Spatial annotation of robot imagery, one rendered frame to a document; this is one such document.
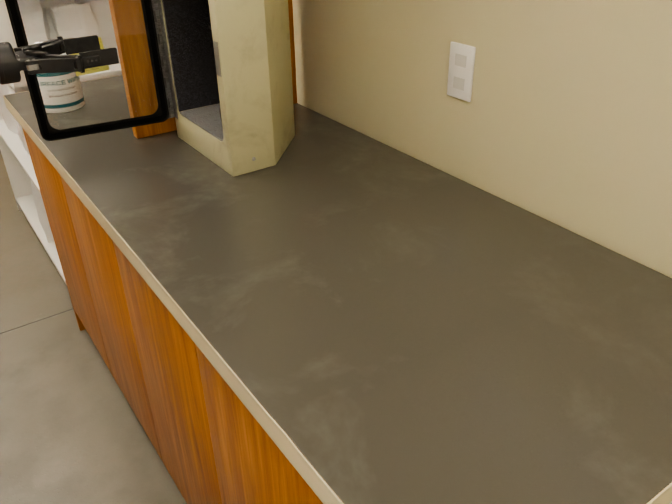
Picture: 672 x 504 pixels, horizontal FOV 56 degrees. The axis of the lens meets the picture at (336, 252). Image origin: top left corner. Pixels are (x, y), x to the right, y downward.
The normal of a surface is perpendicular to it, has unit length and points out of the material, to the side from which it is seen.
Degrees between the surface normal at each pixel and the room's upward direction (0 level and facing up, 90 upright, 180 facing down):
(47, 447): 0
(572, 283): 0
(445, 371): 0
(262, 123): 90
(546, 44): 90
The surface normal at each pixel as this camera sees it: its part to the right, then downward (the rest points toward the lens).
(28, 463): -0.02, -0.86
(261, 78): 0.57, 0.41
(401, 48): -0.82, 0.30
